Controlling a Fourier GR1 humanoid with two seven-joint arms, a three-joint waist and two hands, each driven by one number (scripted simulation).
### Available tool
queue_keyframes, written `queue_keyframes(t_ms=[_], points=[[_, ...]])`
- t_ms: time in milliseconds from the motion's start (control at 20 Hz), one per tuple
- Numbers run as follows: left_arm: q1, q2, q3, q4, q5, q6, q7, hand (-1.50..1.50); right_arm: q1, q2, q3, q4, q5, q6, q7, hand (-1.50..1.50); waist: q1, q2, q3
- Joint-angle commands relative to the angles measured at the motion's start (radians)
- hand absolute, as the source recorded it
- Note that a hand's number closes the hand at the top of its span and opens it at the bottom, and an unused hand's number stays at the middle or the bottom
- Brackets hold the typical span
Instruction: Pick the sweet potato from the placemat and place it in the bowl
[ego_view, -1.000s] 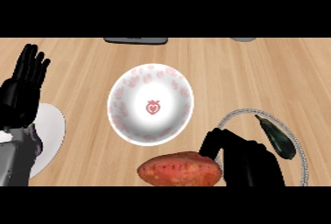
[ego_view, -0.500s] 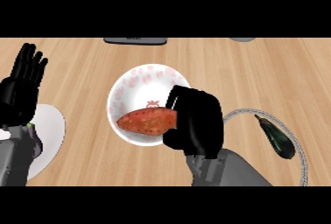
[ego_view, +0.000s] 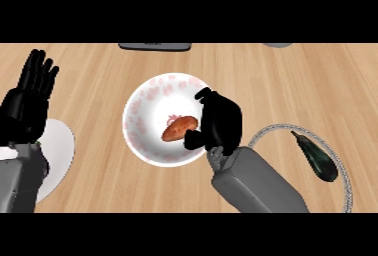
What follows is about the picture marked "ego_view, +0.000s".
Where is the white plate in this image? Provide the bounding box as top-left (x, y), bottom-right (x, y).
top-left (34, 118), bottom-right (77, 204)

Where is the orange sweet potato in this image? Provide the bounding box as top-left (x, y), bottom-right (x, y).
top-left (161, 115), bottom-right (201, 143)

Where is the dark grey flat appliance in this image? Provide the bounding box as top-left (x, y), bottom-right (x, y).
top-left (117, 43), bottom-right (192, 52)

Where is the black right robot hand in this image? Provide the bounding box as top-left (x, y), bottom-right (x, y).
top-left (183, 86), bottom-right (245, 157)

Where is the grey rounded object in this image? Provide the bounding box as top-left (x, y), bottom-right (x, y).
top-left (262, 43), bottom-right (296, 49)

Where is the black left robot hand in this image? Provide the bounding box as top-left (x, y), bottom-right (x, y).
top-left (0, 48), bottom-right (61, 148)

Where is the dark green eggplant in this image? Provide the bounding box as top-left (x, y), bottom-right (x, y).
top-left (290, 130), bottom-right (340, 183)

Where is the white bowl with pink pattern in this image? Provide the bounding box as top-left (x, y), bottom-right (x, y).
top-left (121, 72), bottom-right (219, 168)

